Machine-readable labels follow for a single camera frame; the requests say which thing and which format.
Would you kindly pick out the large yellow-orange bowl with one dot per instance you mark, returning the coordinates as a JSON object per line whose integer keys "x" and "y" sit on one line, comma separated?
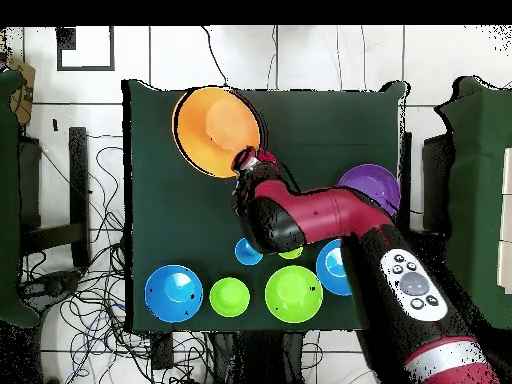
{"x": 208, "y": 132}

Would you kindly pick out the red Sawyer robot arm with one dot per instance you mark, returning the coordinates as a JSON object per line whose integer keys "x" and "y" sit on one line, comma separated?
{"x": 328, "y": 212}

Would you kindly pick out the dark green tablecloth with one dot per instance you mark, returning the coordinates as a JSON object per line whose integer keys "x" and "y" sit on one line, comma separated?
{"x": 320, "y": 120}

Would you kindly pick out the blue plastic cup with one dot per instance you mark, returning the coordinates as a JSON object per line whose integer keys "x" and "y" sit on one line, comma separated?
{"x": 244, "y": 254}

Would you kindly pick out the green plastic cup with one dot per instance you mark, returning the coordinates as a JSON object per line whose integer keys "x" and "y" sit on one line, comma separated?
{"x": 291, "y": 253}

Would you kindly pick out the purple shallow bowl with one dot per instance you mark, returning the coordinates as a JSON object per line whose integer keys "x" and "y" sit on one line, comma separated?
{"x": 376, "y": 180}

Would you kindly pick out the blue plastic bowl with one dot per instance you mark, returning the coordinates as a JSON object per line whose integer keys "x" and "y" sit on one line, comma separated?
{"x": 330, "y": 266}
{"x": 173, "y": 294}

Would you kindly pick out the small green bowl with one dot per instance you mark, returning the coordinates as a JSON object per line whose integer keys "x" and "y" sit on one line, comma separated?
{"x": 229, "y": 296}

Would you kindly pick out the large green bowl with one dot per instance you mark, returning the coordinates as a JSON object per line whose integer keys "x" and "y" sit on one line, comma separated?
{"x": 294, "y": 294}

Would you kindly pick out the dark grey stand foot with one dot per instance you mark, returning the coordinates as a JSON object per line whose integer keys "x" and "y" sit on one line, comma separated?
{"x": 52, "y": 286}

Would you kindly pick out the green cloth side table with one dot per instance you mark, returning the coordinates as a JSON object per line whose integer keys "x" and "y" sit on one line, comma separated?
{"x": 8, "y": 200}
{"x": 476, "y": 180}

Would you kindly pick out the cardboard box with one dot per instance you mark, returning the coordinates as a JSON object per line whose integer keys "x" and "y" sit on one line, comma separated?
{"x": 24, "y": 80}

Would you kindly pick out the black metal frame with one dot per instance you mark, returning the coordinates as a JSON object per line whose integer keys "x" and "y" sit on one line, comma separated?
{"x": 78, "y": 180}

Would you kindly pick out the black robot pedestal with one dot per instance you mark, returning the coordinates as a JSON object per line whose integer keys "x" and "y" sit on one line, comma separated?
{"x": 264, "y": 360}

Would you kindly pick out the black floor frame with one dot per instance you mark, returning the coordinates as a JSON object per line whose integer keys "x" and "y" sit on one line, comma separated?
{"x": 66, "y": 40}

